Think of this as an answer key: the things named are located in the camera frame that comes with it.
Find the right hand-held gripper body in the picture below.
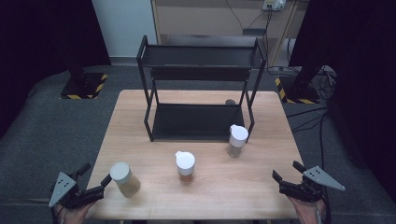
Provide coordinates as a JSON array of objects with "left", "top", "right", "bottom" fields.
[{"left": 278, "top": 166, "right": 347, "bottom": 203}]

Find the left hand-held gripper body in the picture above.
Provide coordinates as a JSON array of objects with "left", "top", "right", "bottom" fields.
[{"left": 49, "top": 172, "right": 106, "bottom": 210}]

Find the spice jar with beige powder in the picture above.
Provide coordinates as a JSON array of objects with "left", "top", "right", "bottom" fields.
[{"left": 109, "top": 161, "right": 142, "bottom": 198}]

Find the spice jar with grey-brown powder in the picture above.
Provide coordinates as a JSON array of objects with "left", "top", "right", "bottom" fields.
[{"left": 226, "top": 123, "right": 249, "bottom": 158}]

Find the spice jar with red-brown powder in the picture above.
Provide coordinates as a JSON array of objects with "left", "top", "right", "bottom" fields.
[{"left": 175, "top": 150, "right": 196, "bottom": 184}]

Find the black metal two-tier rack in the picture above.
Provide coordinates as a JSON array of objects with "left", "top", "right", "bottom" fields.
[{"left": 135, "top": 35, "right": 268, "bottom": 143}]

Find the person's left hand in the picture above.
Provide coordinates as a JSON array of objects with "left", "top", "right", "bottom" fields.
[{"left": 54, "top": 201, "right": 97, "bottom": 224}]

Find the person's right hand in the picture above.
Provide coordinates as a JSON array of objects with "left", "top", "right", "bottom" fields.
[{"left": 288, "top": 196, "right": 327, "bottom": 224}]

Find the striped stand base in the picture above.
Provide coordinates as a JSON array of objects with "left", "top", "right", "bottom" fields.
[
  {"left": 275, "top": 76, "right": 321, "bottom": 105},
  {"left": 59, "top": 73, "right": 108, "bottom": 101}
]

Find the dark curtain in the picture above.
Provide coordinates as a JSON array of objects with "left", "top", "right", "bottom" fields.
[
  {"left": 289, "top": 0, "right": 396, "bottom": 195},
  {"left": 0, "top": 0, "right": 112, "bottom": 139}
]

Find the small grey box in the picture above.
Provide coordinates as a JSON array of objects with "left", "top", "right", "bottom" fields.
[{"left": 242, "top": 28, "right": 267, "bottom": 36}]

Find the white power strip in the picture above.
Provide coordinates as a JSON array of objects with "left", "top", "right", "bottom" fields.
[{"left": 262, "top": 0, "right": 287, "bottom": 12}]

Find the beige wooden cabinet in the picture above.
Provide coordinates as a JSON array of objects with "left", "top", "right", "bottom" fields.
[{"left": 150, "top": 0, "right": 302, "bottom": 67}]

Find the black floor cable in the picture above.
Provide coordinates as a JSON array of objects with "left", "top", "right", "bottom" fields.
[{"left": 286, "top": 106, "right": 332, "bottom": 172}]

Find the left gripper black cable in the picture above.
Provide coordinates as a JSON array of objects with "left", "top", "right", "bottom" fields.
[{"left": 49, "top": 206, "right": 64, "bottom": 224}]

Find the bundle of floor cables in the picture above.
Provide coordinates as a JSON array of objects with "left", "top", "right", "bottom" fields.
[{"left": 314, "top": 65, "right": 338, "bottom": 101}]

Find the black wall cable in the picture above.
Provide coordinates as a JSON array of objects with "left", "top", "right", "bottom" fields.
[{"left": 225, "top": 0, "right": 244, "bottom": 31}]

